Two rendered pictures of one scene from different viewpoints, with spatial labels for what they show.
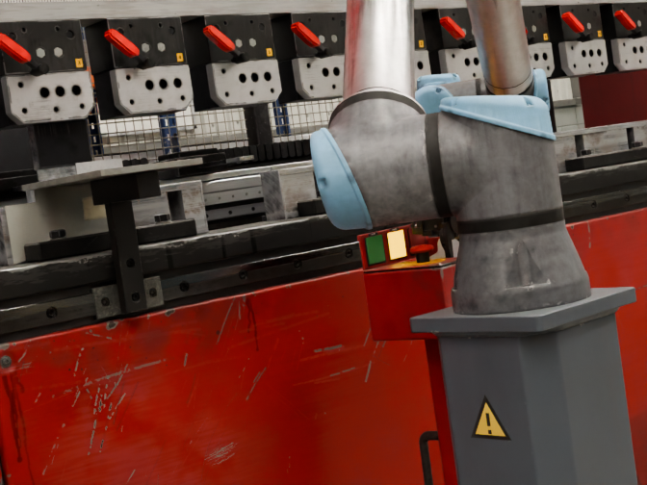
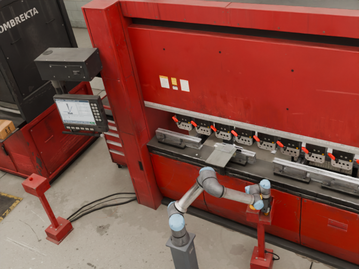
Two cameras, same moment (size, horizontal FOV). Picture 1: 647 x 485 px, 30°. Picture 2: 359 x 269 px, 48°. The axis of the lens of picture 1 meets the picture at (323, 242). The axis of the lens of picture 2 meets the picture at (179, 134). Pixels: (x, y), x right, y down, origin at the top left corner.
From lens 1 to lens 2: 3.40 m
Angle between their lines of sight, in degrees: 78
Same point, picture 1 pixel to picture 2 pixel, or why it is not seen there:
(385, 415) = (275, 212)
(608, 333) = (180, 252)
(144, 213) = (240, 156)
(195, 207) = (251, 159)
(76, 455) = not seen: hidden behind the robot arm
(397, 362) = (281, 207)
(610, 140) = not seen: outside the picture
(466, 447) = not seen: hidden behind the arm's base
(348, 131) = (170, 206)
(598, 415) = (177, 256)
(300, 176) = (278, 164)
